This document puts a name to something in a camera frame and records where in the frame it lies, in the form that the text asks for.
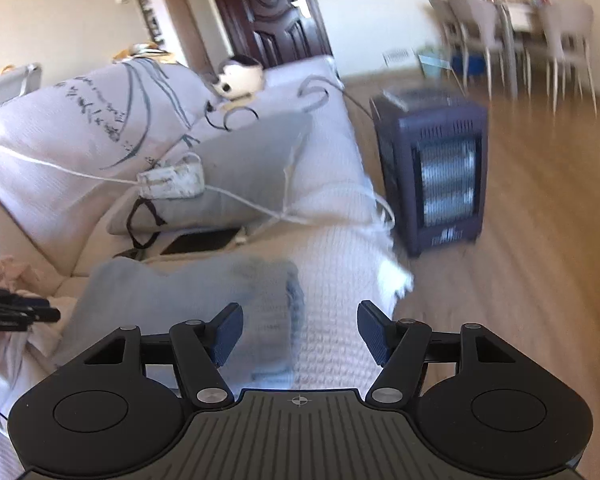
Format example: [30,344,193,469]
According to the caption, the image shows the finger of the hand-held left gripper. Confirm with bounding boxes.
[0,287,51,310]
[0,307,62,332]

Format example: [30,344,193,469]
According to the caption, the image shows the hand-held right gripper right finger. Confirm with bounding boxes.
[357,300,518,406]

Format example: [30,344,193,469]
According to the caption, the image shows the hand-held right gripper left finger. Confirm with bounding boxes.
[82,302,244,409]

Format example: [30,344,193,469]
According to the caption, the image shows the pink pants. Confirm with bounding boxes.
[0,255,43,361]

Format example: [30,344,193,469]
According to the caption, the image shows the cream sweatshirt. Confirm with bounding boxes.
[0,295,81,436]

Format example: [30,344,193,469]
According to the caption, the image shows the cream waffle-cover sofa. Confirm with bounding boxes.
[0,55,416,480]

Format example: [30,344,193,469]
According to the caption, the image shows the black smartphone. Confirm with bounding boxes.
[160,227,243,257]

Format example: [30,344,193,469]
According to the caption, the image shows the grey pillow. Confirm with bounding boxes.
[107,110,313,236]

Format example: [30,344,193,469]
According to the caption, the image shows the white power strip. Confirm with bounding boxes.
[136,155,206,200]

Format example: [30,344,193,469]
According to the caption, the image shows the dark purple heater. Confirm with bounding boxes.
[370,87,490,258]

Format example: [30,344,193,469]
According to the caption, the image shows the white printed cushion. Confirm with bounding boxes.
[0,57,216,276]

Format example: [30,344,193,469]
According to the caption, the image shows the pale blue bin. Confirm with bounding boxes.
[417,47,453,81]

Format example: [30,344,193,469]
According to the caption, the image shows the blue storage box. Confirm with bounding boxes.
[450,52,486,77]

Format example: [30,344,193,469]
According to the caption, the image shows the dark wooden door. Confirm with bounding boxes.
[200,0,333,71]

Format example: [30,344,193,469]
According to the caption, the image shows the beige dining chair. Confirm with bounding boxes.
[537,0,598,113]
[442,0,506,101]

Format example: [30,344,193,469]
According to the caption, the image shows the white cable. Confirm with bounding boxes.
[0,137,396,233]

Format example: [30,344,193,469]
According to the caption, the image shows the black strap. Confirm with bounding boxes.
[127,197,167,250]

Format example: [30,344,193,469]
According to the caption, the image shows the grey cable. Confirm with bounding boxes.
[299,76,381,121]

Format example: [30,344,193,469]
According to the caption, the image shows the white wall vent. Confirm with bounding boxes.
[382,49,416,66]

